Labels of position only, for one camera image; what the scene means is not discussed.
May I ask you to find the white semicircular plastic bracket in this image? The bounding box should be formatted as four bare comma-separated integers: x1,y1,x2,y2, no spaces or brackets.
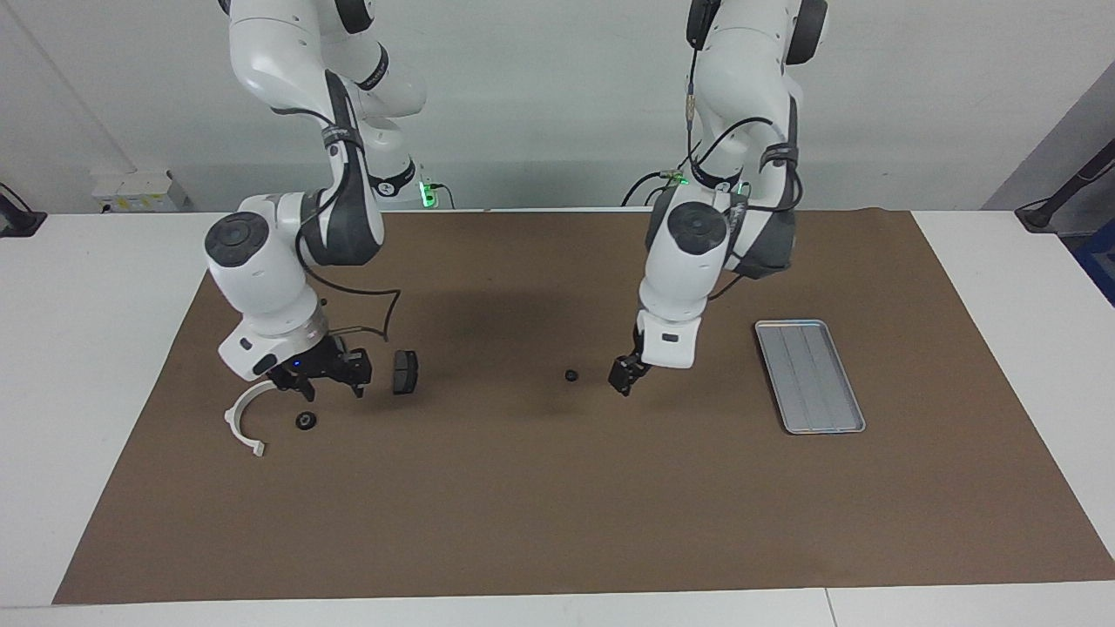
224,379,278,458

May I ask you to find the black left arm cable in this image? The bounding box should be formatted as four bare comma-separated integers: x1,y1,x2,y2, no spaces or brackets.
684,0,804,301

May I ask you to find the blue box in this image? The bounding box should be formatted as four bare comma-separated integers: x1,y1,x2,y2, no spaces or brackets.
1073,218,1115,307

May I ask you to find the black table clamp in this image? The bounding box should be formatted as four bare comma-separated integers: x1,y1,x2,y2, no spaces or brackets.
0,183,46,238

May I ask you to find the brown table mat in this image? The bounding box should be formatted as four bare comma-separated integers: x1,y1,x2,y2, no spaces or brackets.
52,207,1115,605

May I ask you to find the white power box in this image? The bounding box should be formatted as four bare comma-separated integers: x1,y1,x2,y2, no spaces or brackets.
92,170,188,213

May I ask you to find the silver metal tray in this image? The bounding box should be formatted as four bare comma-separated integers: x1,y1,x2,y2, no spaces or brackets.
753,319,867,435

